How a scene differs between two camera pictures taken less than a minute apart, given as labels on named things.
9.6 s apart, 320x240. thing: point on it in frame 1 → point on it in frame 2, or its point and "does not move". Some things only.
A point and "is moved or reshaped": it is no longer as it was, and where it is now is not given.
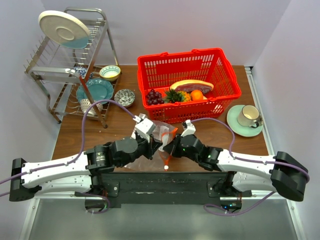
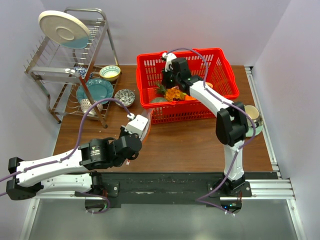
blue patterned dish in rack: (81, 68) does not move
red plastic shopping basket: (186, 86) does not move
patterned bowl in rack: (85, 103) does not move
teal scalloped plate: (101, 89) does not move
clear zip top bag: (159, 162) → (148, 113)
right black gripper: (172, 147) → (166, 84)
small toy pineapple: (175, 96) is moved or reshaped
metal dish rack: (80, 82) does not move
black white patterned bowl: (125, 97) does not move
